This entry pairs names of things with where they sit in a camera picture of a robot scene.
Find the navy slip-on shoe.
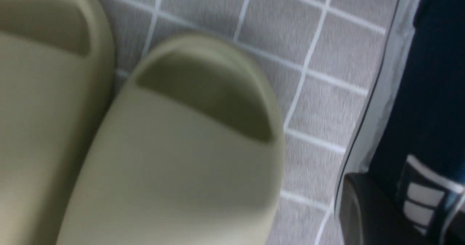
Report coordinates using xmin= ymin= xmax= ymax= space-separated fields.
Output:
xmin=335 ymin=0 xmax=465 ymax=244

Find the right olive foam slipper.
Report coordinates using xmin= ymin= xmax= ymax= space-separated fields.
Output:
xmin=56 ymin=33 xmax=286 ymax=245

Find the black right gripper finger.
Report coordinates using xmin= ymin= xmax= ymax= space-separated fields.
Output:
xmin=339 ymin=173 xmax=464 ymax=245

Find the left olive foam slipper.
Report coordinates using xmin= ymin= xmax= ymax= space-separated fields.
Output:
xmin=0 ymin=0 xmax=115 ymax=245

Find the grey checked floor cloth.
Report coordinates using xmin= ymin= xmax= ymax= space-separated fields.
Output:
xmin=100 ymin=0 xmax=394 ymax=245

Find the olive foam slipper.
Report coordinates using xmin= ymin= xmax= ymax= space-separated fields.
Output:
xmin=0 ymin=0 xmax=115 ymax=245
xmin=56 ymin=33 xmax=286 ymax=245

